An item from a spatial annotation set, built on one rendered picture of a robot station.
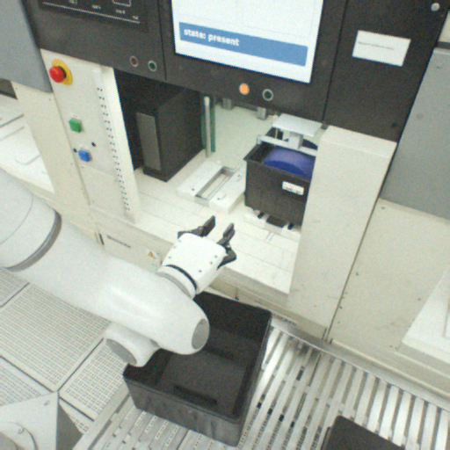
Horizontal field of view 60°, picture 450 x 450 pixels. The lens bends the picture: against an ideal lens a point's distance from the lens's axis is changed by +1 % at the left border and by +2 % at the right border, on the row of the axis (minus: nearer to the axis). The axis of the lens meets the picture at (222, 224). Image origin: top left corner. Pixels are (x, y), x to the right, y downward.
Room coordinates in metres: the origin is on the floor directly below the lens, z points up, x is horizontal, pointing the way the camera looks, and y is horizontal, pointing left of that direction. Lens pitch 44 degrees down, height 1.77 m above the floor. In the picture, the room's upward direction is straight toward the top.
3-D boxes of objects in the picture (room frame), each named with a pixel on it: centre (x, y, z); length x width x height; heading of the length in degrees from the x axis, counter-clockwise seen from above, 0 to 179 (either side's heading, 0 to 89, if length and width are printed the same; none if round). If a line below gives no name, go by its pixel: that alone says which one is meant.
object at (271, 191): (0.97, -0.21, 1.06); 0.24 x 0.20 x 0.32; 60
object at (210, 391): (0.46, 0.05, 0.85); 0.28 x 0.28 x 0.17; 70
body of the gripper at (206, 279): (0.48, 0.06, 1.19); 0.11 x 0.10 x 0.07; 151
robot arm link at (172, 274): (0.43, 0.09, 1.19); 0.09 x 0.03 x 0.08; 61
